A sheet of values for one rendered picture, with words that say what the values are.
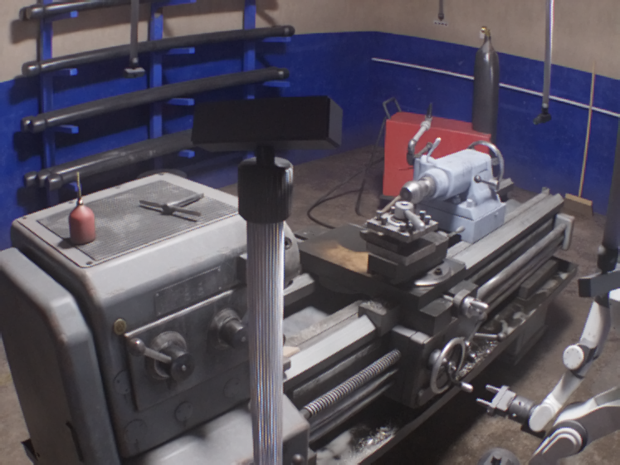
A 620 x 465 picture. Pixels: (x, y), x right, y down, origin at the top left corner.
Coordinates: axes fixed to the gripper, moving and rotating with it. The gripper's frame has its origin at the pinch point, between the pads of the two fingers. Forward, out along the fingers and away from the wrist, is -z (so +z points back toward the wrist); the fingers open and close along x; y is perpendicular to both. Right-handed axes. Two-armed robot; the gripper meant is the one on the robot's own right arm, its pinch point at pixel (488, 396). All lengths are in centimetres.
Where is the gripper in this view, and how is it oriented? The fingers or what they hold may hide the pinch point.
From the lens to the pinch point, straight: 225.1
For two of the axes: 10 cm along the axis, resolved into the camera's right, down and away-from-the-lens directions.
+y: -2.8, -7.1, -6.4
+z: 7.3, 2.8, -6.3
